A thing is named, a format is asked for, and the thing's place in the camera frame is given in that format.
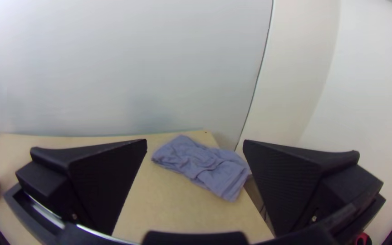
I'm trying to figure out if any blue garment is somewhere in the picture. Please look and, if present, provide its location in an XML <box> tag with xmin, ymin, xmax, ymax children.
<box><xmin>151</xmin><ymin>134</ymin><xmax>252</xmax><ymax>203</ymax></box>

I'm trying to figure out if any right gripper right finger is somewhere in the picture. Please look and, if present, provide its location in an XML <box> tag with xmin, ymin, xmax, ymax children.
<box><xmin>242</xmin><ymin>139</ymin><xmax>386</xmax><ymax>238</ymax></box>

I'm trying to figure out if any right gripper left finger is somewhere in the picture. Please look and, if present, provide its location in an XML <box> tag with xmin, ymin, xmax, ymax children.
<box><xmin>15</xmin><ymin>138</ymin><xmax>148</xmax><ymax>236</ymax></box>

